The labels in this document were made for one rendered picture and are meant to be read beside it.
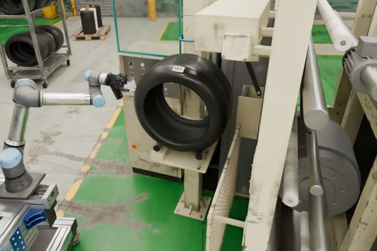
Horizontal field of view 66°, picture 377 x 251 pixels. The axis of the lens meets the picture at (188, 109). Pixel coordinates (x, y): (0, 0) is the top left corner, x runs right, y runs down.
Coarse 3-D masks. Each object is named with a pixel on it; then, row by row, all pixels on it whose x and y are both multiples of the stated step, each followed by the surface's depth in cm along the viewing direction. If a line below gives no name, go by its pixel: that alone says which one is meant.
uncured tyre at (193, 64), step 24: (168, 72) 154; (192, 72) 152; (216, 72) 162; (144, 96) 164; (216, 96) 153; (144, 120) 172; (168, 120) 199; (192, 120) 198; (216, 120) 157; (168, 144) 175; (192, 144) 169
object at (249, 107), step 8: (248, 88) 194; (264, 88) 192; (240, 96) 181; (248, 96) 200; (256, 96) 198; (240, 104) 183; (248, 104) 182; (256, 104) 180; (240, 112) 186; (248, 112) 184; (256, 112) 182; (240, 120) 189; (248, 120) 187; (256, 120) 185; (240, 128) 191; (248, 128) 190; (256, 128) 188; (240, 136) 194; (248, 136) 192; (256, 136) 190
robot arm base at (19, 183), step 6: (24, 174) 176; (6, 180) 172; (12, 180) 171; (18, 180) 173; (24, 180) 175; (30, 180) 179; (6, 186) 173; (12, 186) 172; (18, 186) 173; (24, 186) 175; (12, 192) 173
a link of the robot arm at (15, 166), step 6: (6, 150) 172; (12, 150) 172; (18, 150) 173; (0, 156) 168; (6, 156) 168; (12, 156) 168; (18, 156) 170; (0, 162) 166; (6, 162) 165; (12, 162) 167; (18, 162) 170; (6, 168) 167; (12, 168) 168; (18, 168) 170; (24, 168) 176; (6, 174) 169; (12, 174) 170; (18, 174) 172
